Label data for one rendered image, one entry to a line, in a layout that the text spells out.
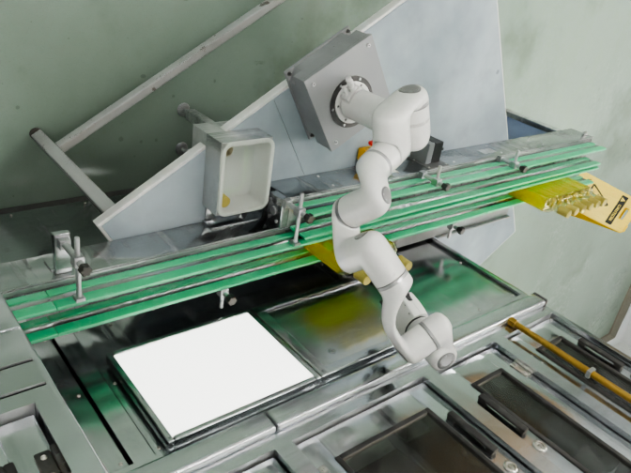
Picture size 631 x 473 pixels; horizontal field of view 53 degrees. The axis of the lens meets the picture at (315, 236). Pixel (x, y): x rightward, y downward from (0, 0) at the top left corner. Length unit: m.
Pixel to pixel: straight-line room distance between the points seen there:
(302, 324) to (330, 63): 0.74
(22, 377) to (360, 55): 1.26
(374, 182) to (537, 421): 0.78
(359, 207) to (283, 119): 0.54
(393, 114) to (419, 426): 0.78
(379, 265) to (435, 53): 1.05
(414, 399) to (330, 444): 0.30
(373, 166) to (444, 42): 0.93
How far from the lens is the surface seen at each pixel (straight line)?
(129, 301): 1.71
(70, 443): 1.00
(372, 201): 1.46
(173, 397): 1.56
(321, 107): 1.86
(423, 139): 1.70
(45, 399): 1.07
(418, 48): 2.24
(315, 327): 1.83
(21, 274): 1.67
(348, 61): 1.88
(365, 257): 1.46
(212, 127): 1.85
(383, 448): 1.59
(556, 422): 1.85
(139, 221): 1.81
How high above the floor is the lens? 2.19
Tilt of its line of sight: 40 degrees down
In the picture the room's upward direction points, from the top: 126 degrees clockwise
